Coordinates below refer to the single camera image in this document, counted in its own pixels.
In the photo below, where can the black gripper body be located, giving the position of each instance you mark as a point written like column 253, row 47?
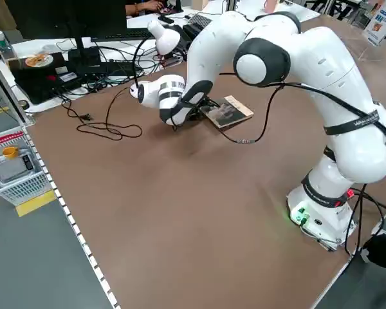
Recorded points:
column 201, row 109

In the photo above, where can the dark hand-photo cover book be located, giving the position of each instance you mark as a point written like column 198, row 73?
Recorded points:
column 230, row 114

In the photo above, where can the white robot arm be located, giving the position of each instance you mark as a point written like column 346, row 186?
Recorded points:
column 328, row 74

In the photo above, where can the clear acrylic storage rack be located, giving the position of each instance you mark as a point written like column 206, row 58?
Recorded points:
column 357, row 42

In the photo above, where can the white blue cover book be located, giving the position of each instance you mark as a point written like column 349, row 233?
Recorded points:
column 381, row 25

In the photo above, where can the white desk lamp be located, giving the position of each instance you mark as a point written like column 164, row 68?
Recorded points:
column 165, row 38

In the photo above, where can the perforated grey tray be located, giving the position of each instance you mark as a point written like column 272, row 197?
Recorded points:
column 199, row 20

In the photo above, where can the black keyboard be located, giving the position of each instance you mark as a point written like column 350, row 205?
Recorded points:
column 128, row 33

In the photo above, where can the person's hand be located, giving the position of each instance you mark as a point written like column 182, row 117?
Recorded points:
column 148, row 5

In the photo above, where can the black equipment box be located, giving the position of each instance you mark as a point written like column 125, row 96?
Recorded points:
column 45, row 80

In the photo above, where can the black computer monitor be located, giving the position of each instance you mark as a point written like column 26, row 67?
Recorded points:
column 67, row 16

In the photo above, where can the yellow cup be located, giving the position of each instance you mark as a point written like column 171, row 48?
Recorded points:
column 10, row 153

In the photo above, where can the clear plastic bottle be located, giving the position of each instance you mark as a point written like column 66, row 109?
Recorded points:
column 1, row 45

